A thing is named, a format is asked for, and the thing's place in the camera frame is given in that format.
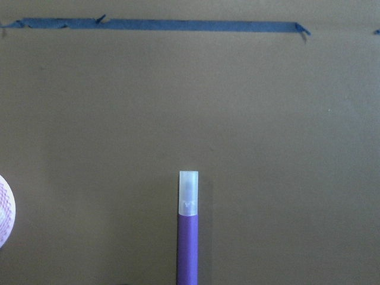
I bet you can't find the purple highlighter pen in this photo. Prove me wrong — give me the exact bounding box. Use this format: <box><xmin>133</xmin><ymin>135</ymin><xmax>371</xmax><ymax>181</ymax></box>
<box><xmin>176</xmin><ymin>171</ymin><xmax>198</xmax><ymax>284</ymax></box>

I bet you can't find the pink mesh pen holder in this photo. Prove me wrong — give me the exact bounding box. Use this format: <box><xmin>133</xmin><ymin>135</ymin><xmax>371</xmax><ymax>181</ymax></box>
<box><xmin>1</xmin><ymin>176</ymin><xmax>16</xmax><ymax>248</ymax></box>

